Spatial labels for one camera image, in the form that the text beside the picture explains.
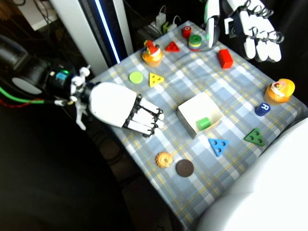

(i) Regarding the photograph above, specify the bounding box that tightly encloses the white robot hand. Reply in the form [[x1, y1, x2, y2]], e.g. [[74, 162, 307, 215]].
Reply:
[[89, 81, 166, 139], [203, 0, 285, 64]]

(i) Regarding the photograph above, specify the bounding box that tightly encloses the green cylinder letter N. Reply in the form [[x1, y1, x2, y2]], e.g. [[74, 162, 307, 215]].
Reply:
[[195, 117, 212, 132]]

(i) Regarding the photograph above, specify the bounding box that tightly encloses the red cylinder letter O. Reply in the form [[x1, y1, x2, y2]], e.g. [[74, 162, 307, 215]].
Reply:
[[182, 26, 193, 39]]

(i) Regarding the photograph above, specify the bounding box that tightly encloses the white paper box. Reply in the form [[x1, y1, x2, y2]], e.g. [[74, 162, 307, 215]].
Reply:
[[177, 91, 223, 140]]

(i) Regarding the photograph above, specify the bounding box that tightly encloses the blue round letter block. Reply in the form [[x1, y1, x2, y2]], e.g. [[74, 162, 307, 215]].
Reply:
[[255, 103, 271, 117]]

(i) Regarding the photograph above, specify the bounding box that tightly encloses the green sandwich cookie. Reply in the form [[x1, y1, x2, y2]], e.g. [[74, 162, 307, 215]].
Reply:
[[128, 71, 144, 84]]

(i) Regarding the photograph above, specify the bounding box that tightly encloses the red rectangular block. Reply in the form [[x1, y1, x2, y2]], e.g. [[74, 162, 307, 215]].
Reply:
[[217, 49, 234, 70]]

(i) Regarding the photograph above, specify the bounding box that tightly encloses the yellow triangle with holes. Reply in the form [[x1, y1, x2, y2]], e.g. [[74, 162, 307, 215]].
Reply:
[[148, 72, 165, 88]]

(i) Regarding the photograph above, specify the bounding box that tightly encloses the blue plaid tablecloth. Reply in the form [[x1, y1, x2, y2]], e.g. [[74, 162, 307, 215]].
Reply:
[[92, 20, 303, 231]]

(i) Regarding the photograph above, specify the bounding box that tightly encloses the strawberry toy cupcake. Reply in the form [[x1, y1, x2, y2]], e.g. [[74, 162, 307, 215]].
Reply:
[[141, 39, 164, 68]]

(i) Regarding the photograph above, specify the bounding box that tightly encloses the yellow toy cupcake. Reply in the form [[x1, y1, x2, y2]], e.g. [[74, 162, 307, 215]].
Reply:
[[264, 78, 296, 105]]

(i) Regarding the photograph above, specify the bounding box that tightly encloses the tan butter cookie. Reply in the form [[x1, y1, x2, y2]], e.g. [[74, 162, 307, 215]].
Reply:
[[154, 152, 174, 168]]

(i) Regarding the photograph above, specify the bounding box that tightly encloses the white column blue light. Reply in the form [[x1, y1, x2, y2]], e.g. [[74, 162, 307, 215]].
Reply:
[[49, 0, 134, 75]]

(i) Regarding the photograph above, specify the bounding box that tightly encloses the grey power strip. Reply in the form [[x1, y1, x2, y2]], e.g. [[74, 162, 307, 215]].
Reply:
[[138, 22, 164, 37]]

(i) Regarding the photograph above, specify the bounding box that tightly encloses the red triangle with holes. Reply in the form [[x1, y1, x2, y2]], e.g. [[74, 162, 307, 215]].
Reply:
[[164, 41, 180, 53]]

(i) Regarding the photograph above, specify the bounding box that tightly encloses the white plug charger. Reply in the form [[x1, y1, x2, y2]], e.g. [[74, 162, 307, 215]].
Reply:
[[155, 13, 167, 29]]

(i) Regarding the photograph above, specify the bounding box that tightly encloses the brown chocolate cookie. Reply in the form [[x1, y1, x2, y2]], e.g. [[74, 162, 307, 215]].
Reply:
[[175, 159, 195, 178]]

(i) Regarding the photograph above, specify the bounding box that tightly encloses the green triangle with holes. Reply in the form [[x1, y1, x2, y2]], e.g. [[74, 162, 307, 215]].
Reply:
[[244, 128, 266, 147]]

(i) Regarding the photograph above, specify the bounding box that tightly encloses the blue triangle with holes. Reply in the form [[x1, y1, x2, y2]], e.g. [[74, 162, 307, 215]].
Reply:
[[208, 138, 230, 157]]

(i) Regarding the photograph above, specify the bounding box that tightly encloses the white rounded blurry shell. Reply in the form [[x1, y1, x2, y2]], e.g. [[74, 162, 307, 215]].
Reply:
[[196, 115, 308, 231]]

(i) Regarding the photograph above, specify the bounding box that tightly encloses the colourful ring stack toy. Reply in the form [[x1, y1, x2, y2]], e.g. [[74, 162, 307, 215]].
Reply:
[[188, 34, 203, 52]]

